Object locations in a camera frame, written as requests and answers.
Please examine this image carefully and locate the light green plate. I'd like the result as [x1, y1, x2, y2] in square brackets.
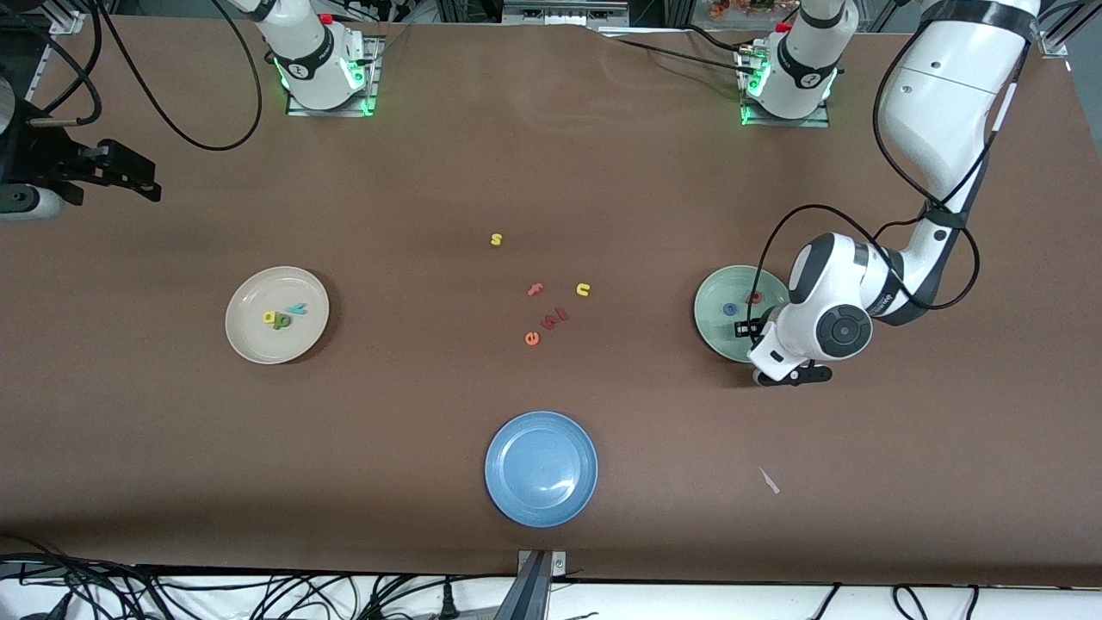
[694, 264, 797, 364]

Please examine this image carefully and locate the beige brown plate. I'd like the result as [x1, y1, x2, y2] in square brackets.
[225, 266, 331, 365]

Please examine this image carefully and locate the blue plate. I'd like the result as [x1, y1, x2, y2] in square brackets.
[484, 411, 599, 528]

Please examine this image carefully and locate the brown table cloth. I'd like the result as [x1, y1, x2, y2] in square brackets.
[0, 15, 1102, 588]

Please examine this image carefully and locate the grey metal rack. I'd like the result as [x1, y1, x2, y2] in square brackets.
[499, 0, 631, 28]

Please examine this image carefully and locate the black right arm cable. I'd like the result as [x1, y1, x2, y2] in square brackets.
[0, 0, 263, 152]

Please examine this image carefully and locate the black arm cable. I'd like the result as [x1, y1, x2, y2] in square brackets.
[0, 0, 263, 152]
[747, 26, 982, 324]

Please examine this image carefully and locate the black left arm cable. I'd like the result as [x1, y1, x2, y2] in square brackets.
[747, 26, 982, 324]

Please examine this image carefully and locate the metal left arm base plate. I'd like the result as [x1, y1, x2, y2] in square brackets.
[739, 43, 832, 128]

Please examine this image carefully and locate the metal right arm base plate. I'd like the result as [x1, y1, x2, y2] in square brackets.
[286, 34, 381, 117]

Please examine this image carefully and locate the thin black base cable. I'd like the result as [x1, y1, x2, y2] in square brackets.
[680, 24, 757, 54]
[603, 34, 746, 74]

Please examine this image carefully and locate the aluminium camera mount profile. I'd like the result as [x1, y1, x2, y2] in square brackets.
[515, 549, 567, 620]

